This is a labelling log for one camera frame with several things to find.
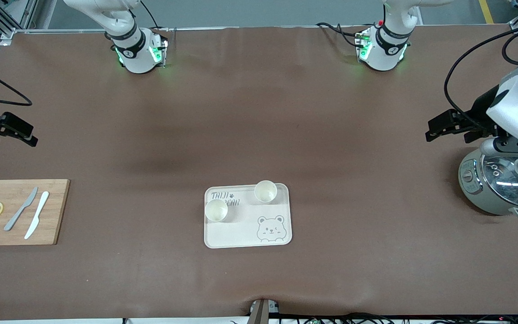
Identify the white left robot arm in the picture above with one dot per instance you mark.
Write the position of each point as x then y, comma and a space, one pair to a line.
517, 108

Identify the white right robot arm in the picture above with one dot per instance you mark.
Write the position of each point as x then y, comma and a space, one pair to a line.
134, 51

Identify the cream tray with bear print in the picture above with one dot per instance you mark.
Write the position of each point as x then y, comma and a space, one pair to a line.
245, 229

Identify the glass pot lid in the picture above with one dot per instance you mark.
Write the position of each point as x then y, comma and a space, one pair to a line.
506, 184

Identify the grey cooking pot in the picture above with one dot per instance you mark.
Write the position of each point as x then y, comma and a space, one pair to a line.
477, 193

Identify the grey plastic knife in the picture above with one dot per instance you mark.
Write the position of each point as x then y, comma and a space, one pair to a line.
20, 210

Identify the white plastic knife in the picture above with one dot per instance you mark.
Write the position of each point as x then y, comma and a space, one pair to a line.
37, 213

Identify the wooden cutting board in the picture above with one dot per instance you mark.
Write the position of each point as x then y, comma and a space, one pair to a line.
56, 211

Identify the aluminium frame rail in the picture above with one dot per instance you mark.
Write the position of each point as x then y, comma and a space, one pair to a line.
11, 20

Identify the grey metal post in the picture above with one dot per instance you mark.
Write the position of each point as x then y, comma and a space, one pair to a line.
261, 311

